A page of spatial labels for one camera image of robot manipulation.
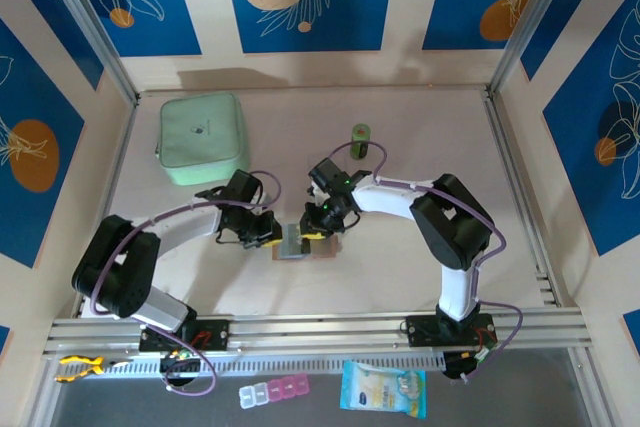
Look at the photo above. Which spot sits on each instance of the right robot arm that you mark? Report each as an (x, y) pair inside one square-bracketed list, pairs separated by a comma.
[(390, 199)]

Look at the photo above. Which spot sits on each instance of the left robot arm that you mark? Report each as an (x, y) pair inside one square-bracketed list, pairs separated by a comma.
[(180, 227)]

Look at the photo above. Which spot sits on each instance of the green lidded canister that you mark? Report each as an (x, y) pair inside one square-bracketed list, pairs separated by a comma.
[(361, 139)]

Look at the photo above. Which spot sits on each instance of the mint green zip pouch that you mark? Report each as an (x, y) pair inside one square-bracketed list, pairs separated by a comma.
[(200, 137)]

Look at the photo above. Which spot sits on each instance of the white pink pill box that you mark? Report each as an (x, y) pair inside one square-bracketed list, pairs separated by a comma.
[(275, 391)]

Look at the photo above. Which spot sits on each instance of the blue yellow snack packet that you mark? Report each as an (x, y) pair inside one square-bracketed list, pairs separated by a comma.
[(382, 389)]

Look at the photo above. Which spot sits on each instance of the yellow black pliers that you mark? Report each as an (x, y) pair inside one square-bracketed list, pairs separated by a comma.
[(82, 368)]

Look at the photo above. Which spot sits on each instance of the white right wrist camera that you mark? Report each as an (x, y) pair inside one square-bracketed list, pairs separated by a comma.
[(316, 193)]

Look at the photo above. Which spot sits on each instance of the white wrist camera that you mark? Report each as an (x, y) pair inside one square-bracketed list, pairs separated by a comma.
[(260, 198), (316, 193)]

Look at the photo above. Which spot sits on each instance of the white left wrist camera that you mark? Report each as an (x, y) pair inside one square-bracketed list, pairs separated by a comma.
[(260, 198)]

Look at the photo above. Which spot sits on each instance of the aluminium front rail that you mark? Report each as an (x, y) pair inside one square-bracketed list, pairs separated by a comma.
[(320, 329)]

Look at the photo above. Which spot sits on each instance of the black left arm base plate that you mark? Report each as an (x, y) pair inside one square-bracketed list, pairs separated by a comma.
[(220, 334)]

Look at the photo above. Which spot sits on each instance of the aluminium side rail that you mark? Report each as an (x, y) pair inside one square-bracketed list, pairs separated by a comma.
[(520, 197), (117, 167)]

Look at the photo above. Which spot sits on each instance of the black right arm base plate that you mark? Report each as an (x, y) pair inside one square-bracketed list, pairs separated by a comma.
[(420, 332)]

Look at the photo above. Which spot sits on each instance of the aluminium frame post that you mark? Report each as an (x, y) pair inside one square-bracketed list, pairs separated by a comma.
[(532, 22), (87, 27)]

